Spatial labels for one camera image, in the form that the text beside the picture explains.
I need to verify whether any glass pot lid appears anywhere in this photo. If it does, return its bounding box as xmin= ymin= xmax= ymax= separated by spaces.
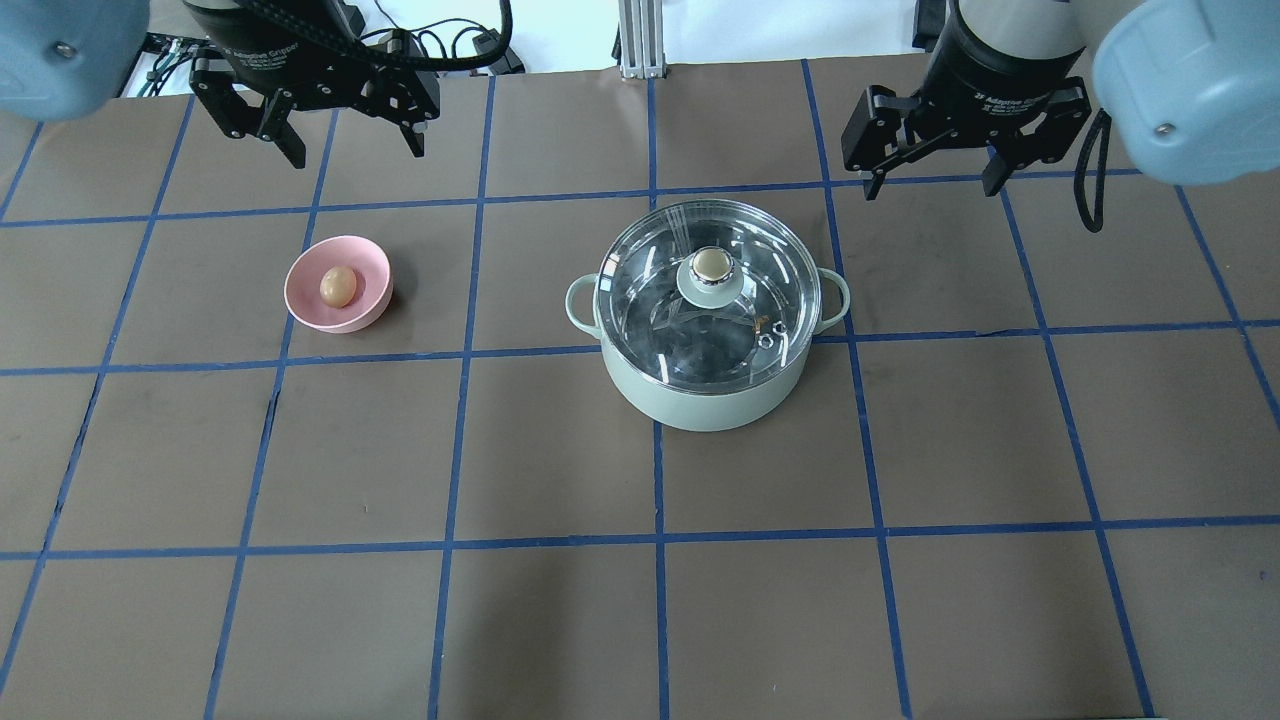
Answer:
xmin=591 ymin=199 xmax=840 ymax=396

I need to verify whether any aluminium frame post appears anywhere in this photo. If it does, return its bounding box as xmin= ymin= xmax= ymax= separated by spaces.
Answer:
xmin=616 ymin=0 xmax=668 ymax=79

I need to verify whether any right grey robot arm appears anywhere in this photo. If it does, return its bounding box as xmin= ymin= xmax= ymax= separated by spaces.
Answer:
xmin=841 ymin=1 xmax=1279 ymax=199

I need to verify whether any brown egg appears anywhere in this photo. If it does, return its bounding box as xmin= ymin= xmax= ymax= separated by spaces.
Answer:
xmin=317 ymin=265 xmax=358 ymax=307

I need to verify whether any black power adapter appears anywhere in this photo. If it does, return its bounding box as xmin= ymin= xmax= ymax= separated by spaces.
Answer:
xmin=471 ymin=28 xmax=526 ymax=76

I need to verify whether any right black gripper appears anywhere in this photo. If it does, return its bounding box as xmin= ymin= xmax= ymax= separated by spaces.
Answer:
xmin=841 ymin=1 xmax=1092 ymax=200

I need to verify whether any pink bowl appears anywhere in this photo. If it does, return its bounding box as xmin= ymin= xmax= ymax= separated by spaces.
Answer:
xmin=283 ymin=234 xmax=394 ymax=334

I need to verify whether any green electric cooking pot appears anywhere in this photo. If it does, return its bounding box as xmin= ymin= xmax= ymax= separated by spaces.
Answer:
xmin=564 ymin=199 xmax=851 ymax=433

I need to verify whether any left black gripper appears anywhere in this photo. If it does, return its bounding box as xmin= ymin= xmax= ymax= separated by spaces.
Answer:
xmin=183 ymin=1 xmax=442 ymax=169

